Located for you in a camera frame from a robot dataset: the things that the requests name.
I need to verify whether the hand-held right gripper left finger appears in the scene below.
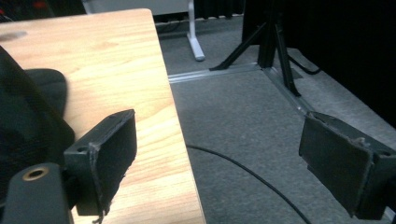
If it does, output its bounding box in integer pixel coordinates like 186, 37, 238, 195
64, 108, 138, 218

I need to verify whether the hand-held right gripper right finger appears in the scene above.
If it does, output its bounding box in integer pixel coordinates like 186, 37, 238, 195
298, 111, 396, 220

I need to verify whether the dark cloth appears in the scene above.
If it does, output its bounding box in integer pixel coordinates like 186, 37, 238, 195
0, 45, 76, 200

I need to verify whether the black curtain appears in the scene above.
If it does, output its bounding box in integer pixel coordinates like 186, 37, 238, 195
242, 0, 396, 129

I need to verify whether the black tripod stand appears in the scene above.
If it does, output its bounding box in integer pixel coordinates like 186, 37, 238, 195
209, 0, 303, 98

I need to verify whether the white table leg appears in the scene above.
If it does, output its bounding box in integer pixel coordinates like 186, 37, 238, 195
186, 0, 206, 63

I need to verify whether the thin black floor cable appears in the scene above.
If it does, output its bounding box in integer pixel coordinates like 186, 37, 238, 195
186, 144, 313, 224

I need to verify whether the thick black cable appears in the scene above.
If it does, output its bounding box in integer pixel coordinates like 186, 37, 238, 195
287, 55, 322, 77

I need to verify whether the aluminium floor rail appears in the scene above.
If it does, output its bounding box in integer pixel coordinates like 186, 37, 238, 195
167, 63, 316, 117

